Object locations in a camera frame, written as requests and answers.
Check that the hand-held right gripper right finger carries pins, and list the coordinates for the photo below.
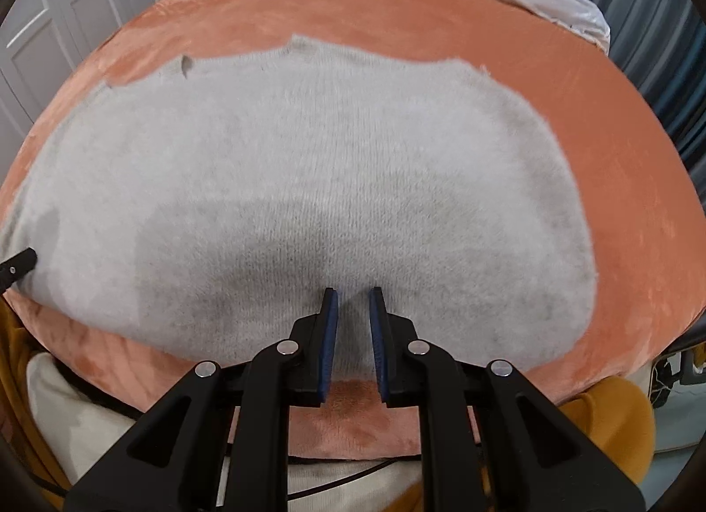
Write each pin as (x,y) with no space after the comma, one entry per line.
(377,346)

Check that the yellow cloth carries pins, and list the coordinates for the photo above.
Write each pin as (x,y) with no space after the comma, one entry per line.
(606,423)

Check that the white sweater with black hearts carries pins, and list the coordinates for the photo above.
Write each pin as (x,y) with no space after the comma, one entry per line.
(331,159)

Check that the white wardrobe doors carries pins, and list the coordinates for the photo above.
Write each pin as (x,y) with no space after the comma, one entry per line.
(55,21)

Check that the orange plush blanket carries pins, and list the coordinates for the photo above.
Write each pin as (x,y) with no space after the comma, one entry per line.
(634,186)

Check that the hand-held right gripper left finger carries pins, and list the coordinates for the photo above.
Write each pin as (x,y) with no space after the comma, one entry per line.
(330,346)

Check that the grey-blue curtain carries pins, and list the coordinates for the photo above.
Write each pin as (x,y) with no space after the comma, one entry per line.
(662,48)

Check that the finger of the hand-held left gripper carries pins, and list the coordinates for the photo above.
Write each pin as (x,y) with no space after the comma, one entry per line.
(19,263)

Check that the dark metal frame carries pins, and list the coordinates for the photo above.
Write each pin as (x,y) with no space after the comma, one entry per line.
(689,335)

